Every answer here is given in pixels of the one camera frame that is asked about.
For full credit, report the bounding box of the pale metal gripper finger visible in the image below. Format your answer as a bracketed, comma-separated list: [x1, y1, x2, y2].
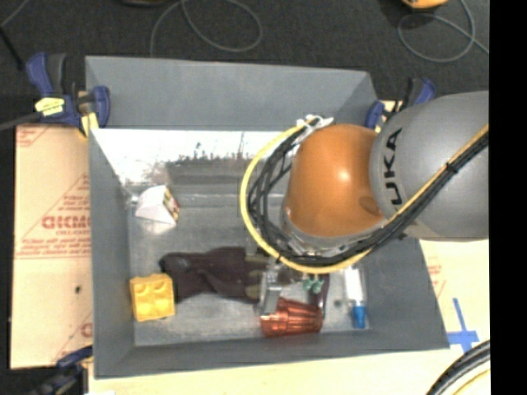
[262, 270, 286, 290]
[259, 286, 284, 317]

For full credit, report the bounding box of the copper ribbed cup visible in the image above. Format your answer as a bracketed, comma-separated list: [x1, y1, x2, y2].
[259, 297, 324, 338]

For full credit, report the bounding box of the dark purple cloth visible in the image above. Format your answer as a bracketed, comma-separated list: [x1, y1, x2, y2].
[158, 245, 269, 304]

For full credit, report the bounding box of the white tube with blue cap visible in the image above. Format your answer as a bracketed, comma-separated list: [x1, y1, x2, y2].
[343, 264, 369, 330]

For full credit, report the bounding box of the yellow toy brick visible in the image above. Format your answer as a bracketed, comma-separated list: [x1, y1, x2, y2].
[128, 272, 176, 323]

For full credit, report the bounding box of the white carton with colourful print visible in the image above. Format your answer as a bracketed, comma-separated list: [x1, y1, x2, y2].
[134, 184, 181, 226]

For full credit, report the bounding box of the grey metal bin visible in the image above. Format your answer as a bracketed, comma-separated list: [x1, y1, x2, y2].
[84, 55, 450, 379]

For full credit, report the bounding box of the brown cardboard board, red print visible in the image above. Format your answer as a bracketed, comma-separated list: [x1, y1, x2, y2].
[8, 122, 491, 370]

